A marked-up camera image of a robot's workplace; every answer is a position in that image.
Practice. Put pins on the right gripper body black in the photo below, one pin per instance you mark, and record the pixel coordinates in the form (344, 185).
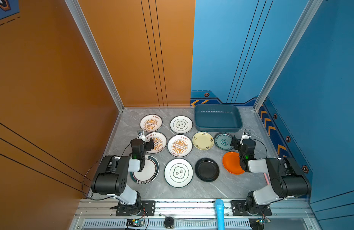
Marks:
(237, 144)

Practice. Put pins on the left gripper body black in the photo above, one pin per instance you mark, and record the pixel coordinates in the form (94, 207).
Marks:
(148, 145)

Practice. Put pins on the sunburst plate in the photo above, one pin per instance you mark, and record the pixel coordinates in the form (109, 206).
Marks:
(160, 142)
(180, 146)
(151, 123)

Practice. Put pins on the white flower plate back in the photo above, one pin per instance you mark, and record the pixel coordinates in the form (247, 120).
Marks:
(181, 124)

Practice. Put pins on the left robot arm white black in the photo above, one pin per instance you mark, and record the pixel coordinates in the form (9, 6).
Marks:
(111, 176)

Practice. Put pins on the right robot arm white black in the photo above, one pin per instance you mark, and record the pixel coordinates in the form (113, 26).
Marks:
(286, 178)

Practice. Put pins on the teal plastic bin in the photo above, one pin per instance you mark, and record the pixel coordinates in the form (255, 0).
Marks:
(218, 118)

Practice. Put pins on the teal patterned plate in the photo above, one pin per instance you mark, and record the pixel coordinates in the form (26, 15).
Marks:
(223, 141)

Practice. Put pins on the orange plate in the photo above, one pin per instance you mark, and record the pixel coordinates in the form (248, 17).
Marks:
(231, 162)

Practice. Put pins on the white plate dark rim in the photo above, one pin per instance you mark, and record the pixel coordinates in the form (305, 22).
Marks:
(149, 172)

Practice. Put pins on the cream yellow plate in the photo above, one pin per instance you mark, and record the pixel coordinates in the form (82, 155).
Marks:
(203, 141)

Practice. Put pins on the black plate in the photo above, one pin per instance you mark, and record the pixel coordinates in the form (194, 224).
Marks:
(207, 170)

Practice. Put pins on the large white flower plate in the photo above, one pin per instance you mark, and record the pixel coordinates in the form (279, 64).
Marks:
(178, 173)

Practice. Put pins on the pink flat tool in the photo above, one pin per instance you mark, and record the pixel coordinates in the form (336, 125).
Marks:
(267, 178)

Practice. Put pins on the left circuit board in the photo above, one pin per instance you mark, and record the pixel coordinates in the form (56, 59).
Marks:
(135, 224)

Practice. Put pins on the circuit board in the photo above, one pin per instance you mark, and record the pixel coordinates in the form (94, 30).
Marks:
(264, 220)
(135, 224)

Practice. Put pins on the black round knob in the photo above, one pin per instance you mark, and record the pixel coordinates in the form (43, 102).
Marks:
(169, 222)

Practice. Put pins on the right circuit board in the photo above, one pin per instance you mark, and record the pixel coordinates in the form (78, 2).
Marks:
(264, 220)

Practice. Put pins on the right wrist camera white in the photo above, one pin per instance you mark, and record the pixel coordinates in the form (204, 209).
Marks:
(245, 135)

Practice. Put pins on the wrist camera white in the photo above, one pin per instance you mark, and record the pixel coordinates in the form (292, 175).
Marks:
(140, 135)
(245, 135)

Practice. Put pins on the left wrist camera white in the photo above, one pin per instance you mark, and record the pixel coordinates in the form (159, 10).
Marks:
(140, 135)

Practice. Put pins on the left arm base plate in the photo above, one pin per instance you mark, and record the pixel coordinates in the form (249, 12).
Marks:
(146, 207)

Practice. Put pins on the blue cylinder handle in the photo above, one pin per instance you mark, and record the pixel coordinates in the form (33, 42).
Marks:
(219, 208)

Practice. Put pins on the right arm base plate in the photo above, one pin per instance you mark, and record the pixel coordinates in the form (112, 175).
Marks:
(243, 208)

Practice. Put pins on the aluminium front rail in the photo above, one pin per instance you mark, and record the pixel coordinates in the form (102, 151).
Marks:
(194, 214)

